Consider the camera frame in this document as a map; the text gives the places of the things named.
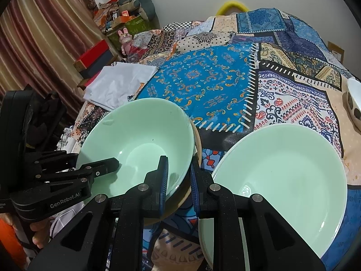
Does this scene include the pink bunny toy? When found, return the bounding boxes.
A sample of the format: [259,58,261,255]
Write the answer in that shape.
[118,28,134,56]

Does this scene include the folded white cloth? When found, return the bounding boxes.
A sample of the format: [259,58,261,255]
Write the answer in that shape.
[83,62,158,111]

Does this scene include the striped brown curtain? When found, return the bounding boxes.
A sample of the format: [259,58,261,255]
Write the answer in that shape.
[0,0,105,119]

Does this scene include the large white plate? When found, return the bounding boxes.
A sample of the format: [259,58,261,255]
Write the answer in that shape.
[197,122,350,270]

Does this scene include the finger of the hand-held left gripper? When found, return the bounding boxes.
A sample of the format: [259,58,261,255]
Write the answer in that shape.
[75,157,120,188]

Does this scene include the small brown cardboard box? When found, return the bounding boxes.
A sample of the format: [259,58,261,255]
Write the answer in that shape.
[327,41,345,63]

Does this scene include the colourful patchwork blanket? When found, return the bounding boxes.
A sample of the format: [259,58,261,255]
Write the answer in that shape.
[55,7,361,271]

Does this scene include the dark blue box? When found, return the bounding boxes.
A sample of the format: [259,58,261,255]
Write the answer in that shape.
[80,51,119,80]

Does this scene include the light green bowl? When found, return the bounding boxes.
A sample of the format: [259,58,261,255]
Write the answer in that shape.
[76,98,195,204]

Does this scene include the person's left forearm orange sleeve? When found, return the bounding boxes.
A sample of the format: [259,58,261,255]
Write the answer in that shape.
[0,213,25,264]

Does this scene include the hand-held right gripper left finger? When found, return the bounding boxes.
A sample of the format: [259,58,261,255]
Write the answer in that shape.
[28,155,170,271]

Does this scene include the person's left hand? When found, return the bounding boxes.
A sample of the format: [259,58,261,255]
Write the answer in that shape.
[29,219,53,249]

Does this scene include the white brown-spotted bowl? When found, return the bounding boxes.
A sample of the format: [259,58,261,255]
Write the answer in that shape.
[342,78,361,134]

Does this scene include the light green plate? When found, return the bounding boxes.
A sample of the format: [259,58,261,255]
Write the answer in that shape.
[211,124,348,259]

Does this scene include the grey neck pillow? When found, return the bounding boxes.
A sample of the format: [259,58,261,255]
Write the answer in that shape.
[118,0,155,21]

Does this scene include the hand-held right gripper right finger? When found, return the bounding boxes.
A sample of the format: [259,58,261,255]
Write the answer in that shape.
[190,157,327,271]

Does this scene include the red box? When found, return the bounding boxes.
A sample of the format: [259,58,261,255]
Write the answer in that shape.
[74,39,110,72]

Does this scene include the yellow ring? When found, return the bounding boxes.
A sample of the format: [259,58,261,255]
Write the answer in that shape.
[216,1,249,15]

